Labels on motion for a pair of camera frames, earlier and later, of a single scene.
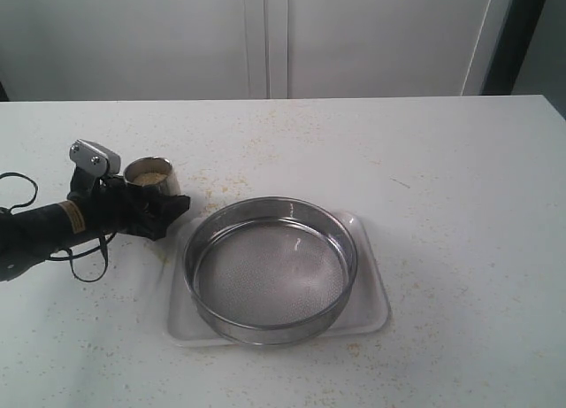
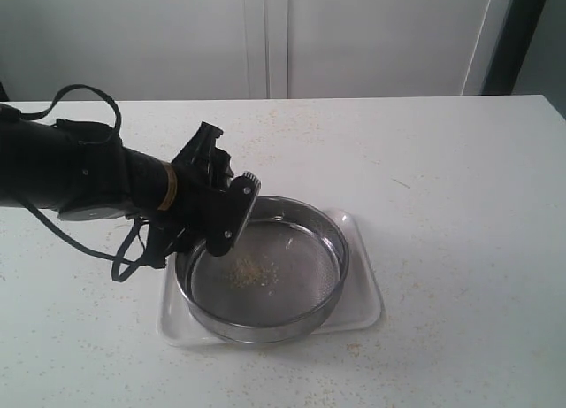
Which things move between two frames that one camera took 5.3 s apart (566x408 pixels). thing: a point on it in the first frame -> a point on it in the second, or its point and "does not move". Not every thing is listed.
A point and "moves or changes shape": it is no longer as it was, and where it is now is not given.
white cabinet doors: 65,42 does not move
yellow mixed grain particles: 149,178 moves or changes shape
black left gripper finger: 117,187 -> 202,151
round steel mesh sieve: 270,270 does not move
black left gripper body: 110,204 -> 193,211
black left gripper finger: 156,211 -> 240,197
